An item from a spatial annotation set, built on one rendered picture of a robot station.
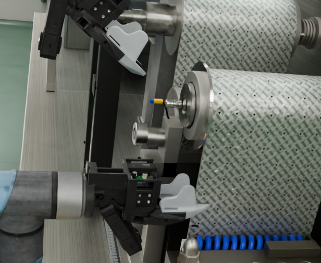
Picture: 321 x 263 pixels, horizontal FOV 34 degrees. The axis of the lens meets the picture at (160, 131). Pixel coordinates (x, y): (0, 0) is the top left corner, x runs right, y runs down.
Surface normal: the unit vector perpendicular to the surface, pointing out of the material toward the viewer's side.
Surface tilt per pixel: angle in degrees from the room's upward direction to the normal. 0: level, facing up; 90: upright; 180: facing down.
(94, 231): 0
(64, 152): 0
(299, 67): 90
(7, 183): 32
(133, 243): 92
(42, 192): 53
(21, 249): 90
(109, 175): 90
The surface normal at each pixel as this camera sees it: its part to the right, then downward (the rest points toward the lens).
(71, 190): 0.23, -0.37
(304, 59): -0.97, -0.04
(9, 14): 0.19, 0.42
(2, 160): 0.13, -0.91
